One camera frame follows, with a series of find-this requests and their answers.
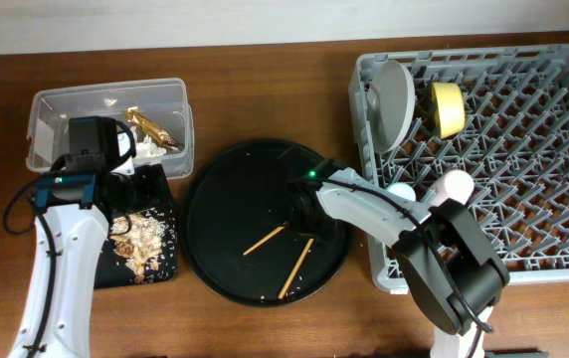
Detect wooden chopstick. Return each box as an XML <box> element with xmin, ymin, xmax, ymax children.
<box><xmin>278</xmin><ymin>238</ymin><xmax>314</xmax><ymax>299</ymax></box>
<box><xmin>243</xmin><ymin>225</ymin><xmax>285</xmax><ymax>256</ymax></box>

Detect white tissue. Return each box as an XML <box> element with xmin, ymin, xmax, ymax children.
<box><xmin>130</xmin><ymin>126</ymin><xmax>167</xmax><ymax>158</ymax></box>

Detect gold foil wrapper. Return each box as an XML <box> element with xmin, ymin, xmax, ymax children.
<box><xmin>124</xmin><ymin>107</ymin><xmax>185</xmax><ymax>151</ymax></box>

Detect blue cup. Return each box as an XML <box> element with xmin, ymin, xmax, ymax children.
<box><xmin>386</xmin><ymin>182</ymin><xmax>416</xmax><ymax>201</ymax></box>

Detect food scraps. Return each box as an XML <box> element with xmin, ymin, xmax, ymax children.
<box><xmin>108</xmin><ymin>214</ymin><xmax>168</xmax><ymax>284</ymax></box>

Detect grey plate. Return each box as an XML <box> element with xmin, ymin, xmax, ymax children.
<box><xmin>366</xmin><ymin>61</ymin><xmax>415</xmax><ymax>154</ymax></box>

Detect pink cup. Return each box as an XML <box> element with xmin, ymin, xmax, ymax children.
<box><xmin>429</xmin><ymin>169</ymin><xmax>474</xmax><ymax>206</ymax></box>

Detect yellow bowl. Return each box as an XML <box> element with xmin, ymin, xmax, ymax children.
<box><xmin>431</xmin><ymin>83</ymin><xmax>466</xmax><ymax>139</ymax></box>

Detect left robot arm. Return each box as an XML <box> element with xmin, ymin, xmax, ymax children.
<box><xmin>10</xmin><ymin>116</ymin><xmax>177</xmax><ymax>357</ymax></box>

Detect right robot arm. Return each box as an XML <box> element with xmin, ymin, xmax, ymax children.
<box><xmin>278</xmin><ymin>152</ymin><xmax>510</xmax><ymax>357</ymax></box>

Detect clear plastic bin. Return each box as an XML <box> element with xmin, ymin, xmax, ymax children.
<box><xmin>26</xmin><ymin>78</ymin><xmax>195</xmax><ymax>180</ymax></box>

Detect round black tray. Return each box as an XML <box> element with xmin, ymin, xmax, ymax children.
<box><xmin>179</xmin><ymin>139</ymin><xmax>350</xmax><ymax>307</ymax></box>

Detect black rectangular tray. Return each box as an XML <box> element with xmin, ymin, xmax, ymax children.
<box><xmin>95</xmin><ymin>194</ymin><xmax>177</xmax><ymax>289</ymax></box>

